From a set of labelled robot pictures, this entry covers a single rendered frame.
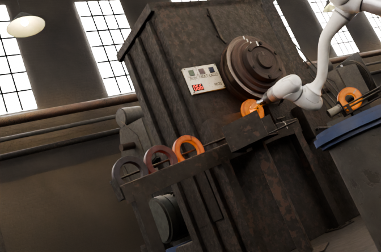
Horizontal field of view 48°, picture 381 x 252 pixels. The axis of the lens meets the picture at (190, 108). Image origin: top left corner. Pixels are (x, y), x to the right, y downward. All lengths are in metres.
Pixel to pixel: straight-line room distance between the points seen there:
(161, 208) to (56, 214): 5.00
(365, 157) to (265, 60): 1.57
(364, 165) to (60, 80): 8.34
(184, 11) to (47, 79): 6.52
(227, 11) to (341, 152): 2.03
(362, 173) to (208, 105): 1.51
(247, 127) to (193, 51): 0.89
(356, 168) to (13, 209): 7.33
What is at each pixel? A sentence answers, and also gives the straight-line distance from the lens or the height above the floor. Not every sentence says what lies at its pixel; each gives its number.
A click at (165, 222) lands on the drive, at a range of 3.52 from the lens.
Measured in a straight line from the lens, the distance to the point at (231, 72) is 2.72.
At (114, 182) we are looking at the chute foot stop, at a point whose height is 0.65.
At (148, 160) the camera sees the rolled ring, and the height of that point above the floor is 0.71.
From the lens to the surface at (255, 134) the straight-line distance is 2.13.
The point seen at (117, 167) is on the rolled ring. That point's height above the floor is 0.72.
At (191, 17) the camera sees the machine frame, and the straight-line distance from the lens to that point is 3.02.
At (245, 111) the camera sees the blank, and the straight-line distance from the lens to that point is 2.62.
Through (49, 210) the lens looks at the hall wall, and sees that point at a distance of 8.35.
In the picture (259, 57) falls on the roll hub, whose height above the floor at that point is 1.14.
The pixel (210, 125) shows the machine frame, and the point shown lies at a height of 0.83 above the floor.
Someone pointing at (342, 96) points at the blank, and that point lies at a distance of 3.03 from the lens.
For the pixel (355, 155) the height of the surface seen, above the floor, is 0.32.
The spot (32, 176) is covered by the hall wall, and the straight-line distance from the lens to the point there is 8.46.
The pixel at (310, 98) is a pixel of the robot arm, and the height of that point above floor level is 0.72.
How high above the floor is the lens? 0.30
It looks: 15 degrees up
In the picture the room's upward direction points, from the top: 23 degrees counter-clockwise
